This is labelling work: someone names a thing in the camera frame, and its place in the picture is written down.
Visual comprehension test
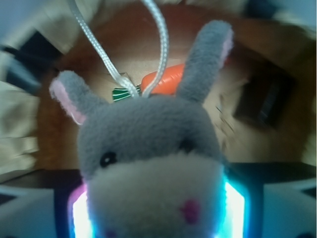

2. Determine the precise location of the gray plush bunny toy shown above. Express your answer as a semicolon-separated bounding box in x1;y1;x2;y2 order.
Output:
49;0;234;238

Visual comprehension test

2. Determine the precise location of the orange plastic toy carrot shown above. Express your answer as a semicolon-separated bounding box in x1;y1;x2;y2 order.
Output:
112;63;185;102

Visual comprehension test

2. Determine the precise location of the black rectangular block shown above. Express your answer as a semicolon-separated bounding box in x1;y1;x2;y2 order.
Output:
233;75;294;128

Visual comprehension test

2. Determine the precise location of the brown paper bag bin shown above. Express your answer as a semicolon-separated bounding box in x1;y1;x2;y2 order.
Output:
0;0;317;183

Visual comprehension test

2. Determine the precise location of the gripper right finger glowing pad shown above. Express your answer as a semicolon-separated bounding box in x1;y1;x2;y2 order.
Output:
217;166;263;238

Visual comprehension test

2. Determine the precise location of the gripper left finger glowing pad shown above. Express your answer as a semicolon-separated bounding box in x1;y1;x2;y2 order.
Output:
54;184;93;238

